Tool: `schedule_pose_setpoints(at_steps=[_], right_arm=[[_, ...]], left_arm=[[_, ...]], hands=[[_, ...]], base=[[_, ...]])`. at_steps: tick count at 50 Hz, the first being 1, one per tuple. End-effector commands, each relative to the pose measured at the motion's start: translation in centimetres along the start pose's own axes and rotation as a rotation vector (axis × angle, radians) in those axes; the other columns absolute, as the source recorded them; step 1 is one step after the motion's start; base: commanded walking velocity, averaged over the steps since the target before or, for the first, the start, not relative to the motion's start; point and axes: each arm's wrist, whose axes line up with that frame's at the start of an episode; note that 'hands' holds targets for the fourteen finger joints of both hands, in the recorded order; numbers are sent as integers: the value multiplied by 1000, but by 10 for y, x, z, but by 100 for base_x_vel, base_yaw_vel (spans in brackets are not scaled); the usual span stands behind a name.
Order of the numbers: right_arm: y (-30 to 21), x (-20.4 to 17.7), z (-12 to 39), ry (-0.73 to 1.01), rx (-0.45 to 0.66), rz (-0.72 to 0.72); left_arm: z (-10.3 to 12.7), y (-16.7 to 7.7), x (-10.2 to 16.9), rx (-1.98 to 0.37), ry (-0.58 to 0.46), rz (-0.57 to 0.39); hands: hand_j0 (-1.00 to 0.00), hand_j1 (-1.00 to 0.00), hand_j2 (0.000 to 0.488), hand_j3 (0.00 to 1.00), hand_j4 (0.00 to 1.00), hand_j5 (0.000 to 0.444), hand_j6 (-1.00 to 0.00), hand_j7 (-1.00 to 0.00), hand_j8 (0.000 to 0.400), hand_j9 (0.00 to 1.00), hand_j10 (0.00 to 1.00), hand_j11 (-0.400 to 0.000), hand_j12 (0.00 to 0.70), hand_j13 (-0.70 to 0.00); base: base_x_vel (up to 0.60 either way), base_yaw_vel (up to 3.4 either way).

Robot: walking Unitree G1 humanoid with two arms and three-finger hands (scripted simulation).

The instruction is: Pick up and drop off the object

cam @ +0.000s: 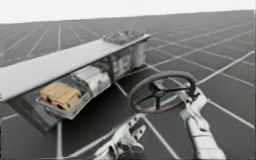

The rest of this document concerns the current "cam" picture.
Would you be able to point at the dark steering wheel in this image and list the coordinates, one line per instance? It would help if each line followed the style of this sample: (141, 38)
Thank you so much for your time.
(159, 92)

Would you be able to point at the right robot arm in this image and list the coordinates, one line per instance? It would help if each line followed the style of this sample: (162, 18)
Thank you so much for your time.
(204, 140)

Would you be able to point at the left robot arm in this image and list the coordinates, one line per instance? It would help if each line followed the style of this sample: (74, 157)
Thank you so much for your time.
(116, 148)

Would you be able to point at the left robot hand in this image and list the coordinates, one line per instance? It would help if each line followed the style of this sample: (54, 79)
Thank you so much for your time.
(132, 130)

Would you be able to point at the grey cart with brown box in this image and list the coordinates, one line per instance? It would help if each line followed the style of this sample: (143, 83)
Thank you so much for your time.
(50, 66)

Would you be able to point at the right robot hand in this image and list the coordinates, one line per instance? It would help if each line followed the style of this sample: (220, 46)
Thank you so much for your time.
(192, 106)

